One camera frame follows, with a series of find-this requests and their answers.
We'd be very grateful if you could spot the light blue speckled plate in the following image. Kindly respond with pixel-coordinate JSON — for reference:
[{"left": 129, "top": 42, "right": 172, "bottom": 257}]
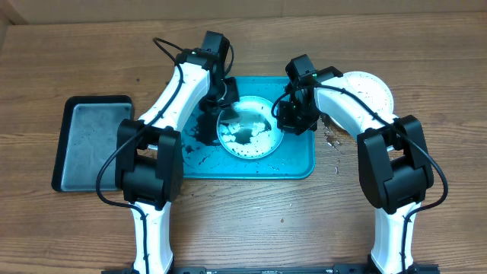
[{"left": 216, "top": 96, "right": 284, "bottom": 160}]

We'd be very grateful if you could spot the teal plastic serving tray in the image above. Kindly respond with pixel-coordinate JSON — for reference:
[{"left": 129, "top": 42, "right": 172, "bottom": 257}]
[{"left": 182, "top": 76, "right": 315, "bottom": 180}]

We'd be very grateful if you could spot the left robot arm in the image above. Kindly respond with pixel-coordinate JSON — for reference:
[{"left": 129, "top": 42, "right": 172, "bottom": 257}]
[{"left": 108, "top": 31, "right": 239, "bottom": 273}]

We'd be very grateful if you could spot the pink speckled plate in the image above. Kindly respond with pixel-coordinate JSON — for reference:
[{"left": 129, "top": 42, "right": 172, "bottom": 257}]
[{"left": 323, "top": 72, "right": 396, "bottom": 135}]

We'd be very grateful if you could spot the dark cleaning sponge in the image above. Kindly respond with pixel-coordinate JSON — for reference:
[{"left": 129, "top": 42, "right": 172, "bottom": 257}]
[{"left": 219, "top": 107, "right": 241, "bottom": 124}]

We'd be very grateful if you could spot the black rectangular water tray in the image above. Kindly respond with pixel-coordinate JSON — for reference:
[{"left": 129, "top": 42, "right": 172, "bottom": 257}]
[{"left": 51, "top": 95, "right": 134, "bottom": 193}]

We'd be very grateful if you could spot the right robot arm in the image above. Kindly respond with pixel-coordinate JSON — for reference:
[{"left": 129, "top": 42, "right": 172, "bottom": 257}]
[{"left": 272, "top": 55, "right": 439, "bottom": 273}]

